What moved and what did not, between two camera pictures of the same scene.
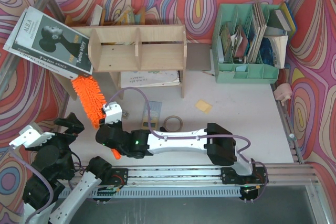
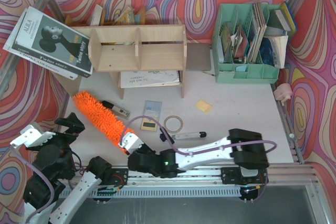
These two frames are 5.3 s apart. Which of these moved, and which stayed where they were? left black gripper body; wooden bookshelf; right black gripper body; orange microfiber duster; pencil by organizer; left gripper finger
Moved: orange microfiber duster; right black gripper body
Stayed: pencil by organizer; left gripper finger; wooden bookshelf; left black gripper body
